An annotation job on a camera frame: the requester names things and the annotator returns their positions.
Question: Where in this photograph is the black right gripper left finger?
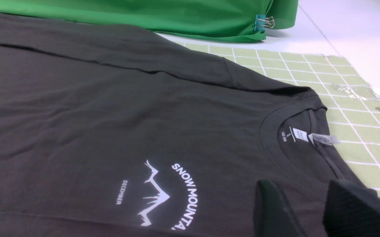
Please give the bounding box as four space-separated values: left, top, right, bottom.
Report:
254 180 305 237

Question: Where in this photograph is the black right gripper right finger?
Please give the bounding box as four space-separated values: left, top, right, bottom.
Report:
323 180 380 237

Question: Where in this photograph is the green checkered mat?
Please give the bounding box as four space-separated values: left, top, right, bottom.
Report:
180 42 380 197

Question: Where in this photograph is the clear tape strip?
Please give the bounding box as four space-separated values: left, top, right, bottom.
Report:
332 84 380 112

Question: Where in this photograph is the teal binder clip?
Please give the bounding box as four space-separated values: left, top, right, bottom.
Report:
254 14 275 32

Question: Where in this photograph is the green backdrop cloth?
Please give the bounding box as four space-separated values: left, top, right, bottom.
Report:
0 0 298 43

